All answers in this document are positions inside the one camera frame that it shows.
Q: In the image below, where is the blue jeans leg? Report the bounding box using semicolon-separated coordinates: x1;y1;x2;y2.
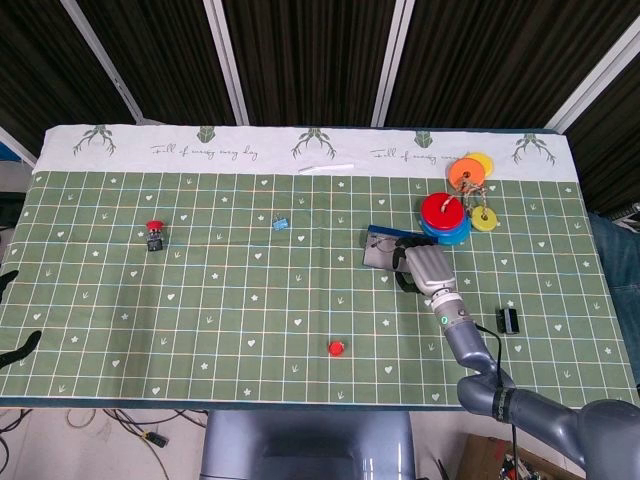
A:
588;212;640;386

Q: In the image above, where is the red wooden disc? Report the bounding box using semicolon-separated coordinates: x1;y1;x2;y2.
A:
420;192;464;232

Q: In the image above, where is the red mushroom emergency stop switch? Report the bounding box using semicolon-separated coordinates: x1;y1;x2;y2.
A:
145;218;166;252

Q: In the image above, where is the large yellow wooden disc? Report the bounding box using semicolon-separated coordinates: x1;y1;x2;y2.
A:
467;151;495;177

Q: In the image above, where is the brown cardboard box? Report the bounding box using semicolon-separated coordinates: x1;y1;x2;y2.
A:
452;432;586;480

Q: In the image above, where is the white partition post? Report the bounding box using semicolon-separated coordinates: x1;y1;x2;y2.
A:
370;0;416;127
544;19;640;134
202;0;250;126
59;0;151;126

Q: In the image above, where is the orange wooden disc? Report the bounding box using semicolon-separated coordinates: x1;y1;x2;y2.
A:
447;157;488;187

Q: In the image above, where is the green grid tablecloth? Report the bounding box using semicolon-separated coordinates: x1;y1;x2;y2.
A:
0;124;621;409

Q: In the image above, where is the black floor cable bundle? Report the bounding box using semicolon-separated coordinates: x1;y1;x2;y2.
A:
0;407;209;480

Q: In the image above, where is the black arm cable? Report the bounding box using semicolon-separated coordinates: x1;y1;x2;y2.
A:
474;323;519;480

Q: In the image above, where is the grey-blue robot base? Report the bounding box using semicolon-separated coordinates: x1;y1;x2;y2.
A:
199;409;416;480

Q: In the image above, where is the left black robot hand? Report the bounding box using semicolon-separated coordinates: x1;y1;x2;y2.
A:
0;269;44;369

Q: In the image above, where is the small yellow-green wooden disc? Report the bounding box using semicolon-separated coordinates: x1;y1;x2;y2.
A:
469;205;499;233

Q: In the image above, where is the small black box component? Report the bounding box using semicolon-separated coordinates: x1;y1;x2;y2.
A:
496;307;521;335

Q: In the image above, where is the white plastic strip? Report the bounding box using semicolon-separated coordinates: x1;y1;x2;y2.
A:
298;162;355;175

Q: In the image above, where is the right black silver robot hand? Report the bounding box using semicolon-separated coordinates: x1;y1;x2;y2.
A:
390;235;459;299

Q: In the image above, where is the black plug with yellow tag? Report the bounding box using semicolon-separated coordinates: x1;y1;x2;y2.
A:
139;429;170;449

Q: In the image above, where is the blue grey-lined glasses case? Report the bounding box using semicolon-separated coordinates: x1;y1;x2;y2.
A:
360;224;441;274

